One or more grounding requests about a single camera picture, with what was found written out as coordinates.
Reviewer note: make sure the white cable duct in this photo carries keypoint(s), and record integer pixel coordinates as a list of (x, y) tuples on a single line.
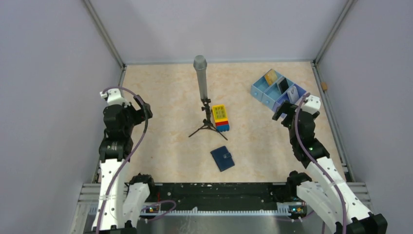
[(196, 212)]

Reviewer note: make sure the light blue drawer middle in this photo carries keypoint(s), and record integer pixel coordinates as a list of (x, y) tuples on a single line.
[(270, 95)]

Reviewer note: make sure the yellow red blue toy block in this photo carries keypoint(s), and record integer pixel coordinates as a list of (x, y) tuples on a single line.
[(220, 118)]

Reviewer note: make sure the light blue drawer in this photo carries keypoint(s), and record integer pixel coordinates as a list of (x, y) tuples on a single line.
[(259, 86), (270, 95)]

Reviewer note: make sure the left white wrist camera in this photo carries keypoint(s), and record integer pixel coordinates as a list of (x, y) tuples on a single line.
[(114, 97)]

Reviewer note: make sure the silver credit card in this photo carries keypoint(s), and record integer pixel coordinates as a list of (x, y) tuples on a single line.
[(293, 94)]

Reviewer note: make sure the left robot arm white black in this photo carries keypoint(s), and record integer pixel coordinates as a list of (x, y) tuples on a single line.
[(120, 203)]

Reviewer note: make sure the gold credit card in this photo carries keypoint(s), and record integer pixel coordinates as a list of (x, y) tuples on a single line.
[(271, 76)]

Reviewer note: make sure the purple drawer right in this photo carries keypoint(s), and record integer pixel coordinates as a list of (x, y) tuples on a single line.
[(283, 97)]

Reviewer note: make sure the dark blue card holder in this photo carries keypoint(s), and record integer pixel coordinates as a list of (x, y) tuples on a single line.
[(222, 158)]

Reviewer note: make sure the black tripod stand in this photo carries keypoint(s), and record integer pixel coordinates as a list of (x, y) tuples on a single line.
[(207, 123)]

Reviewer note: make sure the small wooden knob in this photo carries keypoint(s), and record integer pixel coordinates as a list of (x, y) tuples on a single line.
[(324, 86)]

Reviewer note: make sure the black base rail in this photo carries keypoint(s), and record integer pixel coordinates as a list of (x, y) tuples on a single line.
[(228, 196)]

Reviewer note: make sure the aluminium frame front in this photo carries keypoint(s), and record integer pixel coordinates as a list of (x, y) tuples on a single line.
[(85, 214)]

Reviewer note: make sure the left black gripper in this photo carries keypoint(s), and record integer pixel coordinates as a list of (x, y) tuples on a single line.
[(141, 114)]

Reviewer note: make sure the black credit card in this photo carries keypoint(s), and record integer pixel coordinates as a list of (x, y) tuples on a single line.
[(282, 85)]

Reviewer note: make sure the grey microphone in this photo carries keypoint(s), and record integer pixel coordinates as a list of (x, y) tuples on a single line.
[(200, 66)]

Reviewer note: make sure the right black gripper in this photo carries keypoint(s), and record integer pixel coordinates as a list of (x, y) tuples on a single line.
[(287, 108)]

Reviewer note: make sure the light blue drawer left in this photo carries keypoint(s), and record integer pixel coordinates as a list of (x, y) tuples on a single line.
[(259, 86)]

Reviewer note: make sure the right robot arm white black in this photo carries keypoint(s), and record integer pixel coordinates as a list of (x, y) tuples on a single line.
[(322, 181)]

